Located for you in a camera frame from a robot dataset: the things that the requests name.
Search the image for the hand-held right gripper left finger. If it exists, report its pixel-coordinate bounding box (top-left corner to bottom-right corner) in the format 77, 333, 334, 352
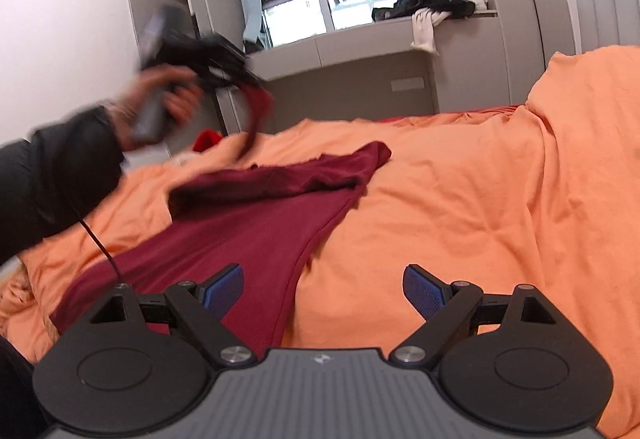
89, 263, 254, 367

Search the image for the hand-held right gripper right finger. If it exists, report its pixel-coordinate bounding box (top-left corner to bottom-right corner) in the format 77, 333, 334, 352
389, 263, 559, 367

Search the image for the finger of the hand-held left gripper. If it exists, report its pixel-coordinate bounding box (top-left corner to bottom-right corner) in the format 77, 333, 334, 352
220, 61, 267, 88

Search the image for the maroon garment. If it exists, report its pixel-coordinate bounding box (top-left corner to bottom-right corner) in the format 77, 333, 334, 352
50, 85, 393, 357

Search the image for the person's left forearm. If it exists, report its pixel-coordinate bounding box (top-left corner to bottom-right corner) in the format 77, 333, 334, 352
0, 105, 127, 271

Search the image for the person's left hand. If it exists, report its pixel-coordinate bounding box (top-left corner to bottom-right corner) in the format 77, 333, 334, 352
111, 66, 204, 150

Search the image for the red plush cloth item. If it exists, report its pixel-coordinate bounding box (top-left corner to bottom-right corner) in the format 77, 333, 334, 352
193, 129, 224, 154

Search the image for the orange blanket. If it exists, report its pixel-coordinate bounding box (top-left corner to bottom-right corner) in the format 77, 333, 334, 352
0, 46, 640, 439

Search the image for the grey window bench cabinet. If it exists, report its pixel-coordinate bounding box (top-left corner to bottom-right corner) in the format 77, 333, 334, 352
215, 10, 512, 140

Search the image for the white hanging garment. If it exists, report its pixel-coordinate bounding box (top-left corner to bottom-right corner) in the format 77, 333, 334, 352
410, 9, 452, 56

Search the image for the grey tall wardrobe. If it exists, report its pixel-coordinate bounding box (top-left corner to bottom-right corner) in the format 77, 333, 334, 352
449, 0, 577, 108

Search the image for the grey padded headboard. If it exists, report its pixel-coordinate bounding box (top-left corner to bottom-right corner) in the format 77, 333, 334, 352
571, 0, 640, 56

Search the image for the black cable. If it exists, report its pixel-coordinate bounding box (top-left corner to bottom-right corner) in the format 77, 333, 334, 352
79, 218, 125, 289

